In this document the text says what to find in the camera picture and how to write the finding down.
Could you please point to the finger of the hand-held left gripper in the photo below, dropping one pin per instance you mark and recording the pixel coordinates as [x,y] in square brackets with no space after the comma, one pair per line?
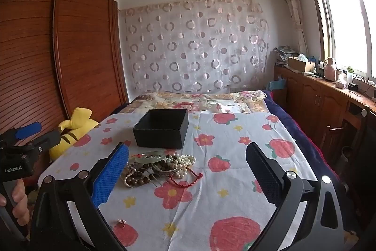
[28,129]
[48,137]

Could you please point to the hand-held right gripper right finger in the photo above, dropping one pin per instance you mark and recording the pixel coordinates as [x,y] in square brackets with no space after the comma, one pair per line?
[264,177]

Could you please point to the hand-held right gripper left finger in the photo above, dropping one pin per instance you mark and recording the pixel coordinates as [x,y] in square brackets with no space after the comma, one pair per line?
[111,177]

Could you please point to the pale green jade bangle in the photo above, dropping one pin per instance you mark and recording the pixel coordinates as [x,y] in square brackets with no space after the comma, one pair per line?
[139,159]

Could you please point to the purple flower hair fork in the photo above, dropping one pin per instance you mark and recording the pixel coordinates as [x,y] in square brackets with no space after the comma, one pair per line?
[152,177]

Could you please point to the silver bangle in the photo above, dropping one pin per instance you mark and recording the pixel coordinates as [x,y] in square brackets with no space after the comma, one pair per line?
[167,172]

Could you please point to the black box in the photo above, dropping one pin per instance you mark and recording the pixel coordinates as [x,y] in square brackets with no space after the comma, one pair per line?
[158,136]

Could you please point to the person's left hand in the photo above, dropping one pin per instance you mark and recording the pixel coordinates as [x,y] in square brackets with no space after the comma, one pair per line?
[20,201]

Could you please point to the yellow plush toy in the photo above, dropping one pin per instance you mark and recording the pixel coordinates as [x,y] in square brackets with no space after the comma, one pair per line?
[73,133]

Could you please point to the dark blue blanket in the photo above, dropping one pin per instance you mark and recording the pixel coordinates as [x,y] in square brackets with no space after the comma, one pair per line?
[293,127]

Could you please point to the wooden chair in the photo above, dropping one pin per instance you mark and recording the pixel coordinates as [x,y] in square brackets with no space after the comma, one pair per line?
[332,133]

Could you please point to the grey metal bin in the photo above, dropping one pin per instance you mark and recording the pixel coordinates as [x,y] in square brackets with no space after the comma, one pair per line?
[345,158]

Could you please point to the long wooden cabinet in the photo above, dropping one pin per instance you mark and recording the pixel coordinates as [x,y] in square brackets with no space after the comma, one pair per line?
[305,95]

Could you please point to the light blue plastic bag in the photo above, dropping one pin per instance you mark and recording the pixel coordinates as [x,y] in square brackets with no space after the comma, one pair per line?
[277,84]

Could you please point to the brown wooden wardrobe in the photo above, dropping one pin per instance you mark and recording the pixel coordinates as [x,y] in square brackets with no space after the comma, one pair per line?
[82,48]

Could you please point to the floral quilt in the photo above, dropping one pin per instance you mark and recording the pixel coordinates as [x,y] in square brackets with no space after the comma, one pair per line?
[182,102]

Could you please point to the open cardboard box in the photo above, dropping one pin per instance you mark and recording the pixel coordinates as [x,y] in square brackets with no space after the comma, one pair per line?
[299,64]

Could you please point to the small tissue box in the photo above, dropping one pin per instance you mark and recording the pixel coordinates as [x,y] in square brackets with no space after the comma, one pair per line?
[341,84]

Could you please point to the pink kettle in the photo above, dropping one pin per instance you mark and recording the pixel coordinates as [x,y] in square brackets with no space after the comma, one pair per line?
[329,70]

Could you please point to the folded patterned cloth pile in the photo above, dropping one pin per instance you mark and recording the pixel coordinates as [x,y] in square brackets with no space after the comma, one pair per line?
[285,53]

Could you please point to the small black device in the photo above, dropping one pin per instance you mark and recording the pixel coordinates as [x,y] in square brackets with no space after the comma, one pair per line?
[353,87]

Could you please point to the white bottle green cap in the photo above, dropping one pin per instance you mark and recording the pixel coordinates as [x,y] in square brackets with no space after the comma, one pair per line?
[350,76]

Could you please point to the circle patterned sheer curtain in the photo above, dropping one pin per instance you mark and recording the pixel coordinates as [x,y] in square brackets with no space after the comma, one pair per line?
[191,48]

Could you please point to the bundled window curtain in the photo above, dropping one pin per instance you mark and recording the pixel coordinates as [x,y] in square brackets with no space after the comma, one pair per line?
[293,10]

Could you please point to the wooden framed window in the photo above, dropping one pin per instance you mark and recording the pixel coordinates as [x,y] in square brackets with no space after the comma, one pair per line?
[346,18]

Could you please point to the wall socket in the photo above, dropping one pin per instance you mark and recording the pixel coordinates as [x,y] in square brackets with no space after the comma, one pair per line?
[233,90]

